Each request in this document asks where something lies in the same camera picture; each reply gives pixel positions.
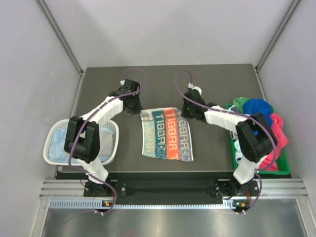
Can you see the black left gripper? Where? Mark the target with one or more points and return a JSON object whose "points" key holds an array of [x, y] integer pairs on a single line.
{"points": [[137, 110]]}

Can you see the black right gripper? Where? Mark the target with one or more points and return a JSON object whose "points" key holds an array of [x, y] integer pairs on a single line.
{"points": [[184, 113]]}

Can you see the orange teal printed cloth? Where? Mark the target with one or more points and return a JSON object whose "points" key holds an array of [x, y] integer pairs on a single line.
{"points": [[166, 135]]}

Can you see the light blue towel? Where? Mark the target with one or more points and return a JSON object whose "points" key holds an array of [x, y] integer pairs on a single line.
{"points": [[57, 153]]}

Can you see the white grey cloth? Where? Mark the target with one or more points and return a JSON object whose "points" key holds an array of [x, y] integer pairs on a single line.
{"points": [[106, 143]]}

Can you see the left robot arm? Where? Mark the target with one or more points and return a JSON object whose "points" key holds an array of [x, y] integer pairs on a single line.
{"points": [[82, 140]]}

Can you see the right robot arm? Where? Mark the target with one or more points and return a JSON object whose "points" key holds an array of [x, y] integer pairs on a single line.
{"points": [[255, 136]]}

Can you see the patterned white blue cloth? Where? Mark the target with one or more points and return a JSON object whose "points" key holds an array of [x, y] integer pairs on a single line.
{"points": [[233, 108]]}

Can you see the royal blue cloth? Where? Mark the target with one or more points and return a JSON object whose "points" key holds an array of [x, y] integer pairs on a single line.
{"points": [[257, 105]]}

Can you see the white perforated plastic basket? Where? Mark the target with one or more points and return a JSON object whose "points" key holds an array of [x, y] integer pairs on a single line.
{"points": [[63, 124]]}

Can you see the pink cloth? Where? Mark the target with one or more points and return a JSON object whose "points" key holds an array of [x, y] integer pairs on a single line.
{"points": [[282, 140]]}

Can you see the green plastic tray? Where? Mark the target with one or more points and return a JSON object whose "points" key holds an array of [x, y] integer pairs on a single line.
{"points": [[282, 163]]}

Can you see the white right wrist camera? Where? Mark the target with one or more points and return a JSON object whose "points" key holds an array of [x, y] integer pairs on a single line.
{"points": [[191, 86]]}

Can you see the aluminium frame left post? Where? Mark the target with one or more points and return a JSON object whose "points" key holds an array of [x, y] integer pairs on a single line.
{"points": [[59, 34]]}

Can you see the aluminium frame post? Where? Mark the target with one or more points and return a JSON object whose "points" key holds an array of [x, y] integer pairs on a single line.
{"points": [[59, 34], [277, 34]]}

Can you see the black table front rail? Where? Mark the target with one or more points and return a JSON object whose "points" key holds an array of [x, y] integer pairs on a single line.
{"points": [[127, 184]]}

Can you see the aluminium frame right post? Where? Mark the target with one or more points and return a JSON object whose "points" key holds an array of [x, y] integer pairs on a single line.
{"points": [[277, 34]]}

